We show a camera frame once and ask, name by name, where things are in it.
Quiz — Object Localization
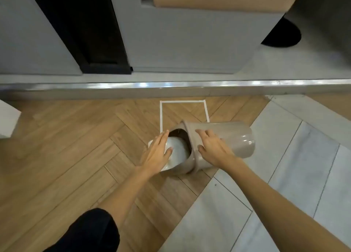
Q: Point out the person's left forearm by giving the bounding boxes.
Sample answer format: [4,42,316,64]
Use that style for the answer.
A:
[105,164,158,228]

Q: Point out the black vertical panel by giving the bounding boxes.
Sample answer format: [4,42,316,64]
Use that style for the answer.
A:
[25,0,134,75]

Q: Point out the person's left hand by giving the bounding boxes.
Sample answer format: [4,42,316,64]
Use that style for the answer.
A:
[140,131,173,176]

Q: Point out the person's right forearm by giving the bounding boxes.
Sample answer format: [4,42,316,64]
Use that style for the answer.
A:
[219,157,351,252]

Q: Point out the black round object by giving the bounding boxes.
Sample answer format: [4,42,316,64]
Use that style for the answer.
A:
[260,16,302,48]

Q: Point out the person's right hand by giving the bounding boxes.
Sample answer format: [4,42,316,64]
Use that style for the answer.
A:
[195,129,237,170]

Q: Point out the grey swing bin lid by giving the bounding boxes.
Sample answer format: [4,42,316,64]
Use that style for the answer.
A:
[148,136,192,176]

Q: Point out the white box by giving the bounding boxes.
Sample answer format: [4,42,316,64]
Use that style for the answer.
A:
[0,99,22,138]

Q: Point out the metal floor threshold strip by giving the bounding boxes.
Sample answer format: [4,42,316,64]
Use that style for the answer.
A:
[0,79,351,102]

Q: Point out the taupe plastic trash bin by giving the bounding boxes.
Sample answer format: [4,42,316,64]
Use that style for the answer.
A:
[180,120,256,176]

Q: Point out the black sleeve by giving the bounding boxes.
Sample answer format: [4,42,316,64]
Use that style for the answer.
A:
[43,208,120,252]

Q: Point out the white tape floor outline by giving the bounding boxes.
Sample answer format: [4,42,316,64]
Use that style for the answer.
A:
[159,100,210,135]

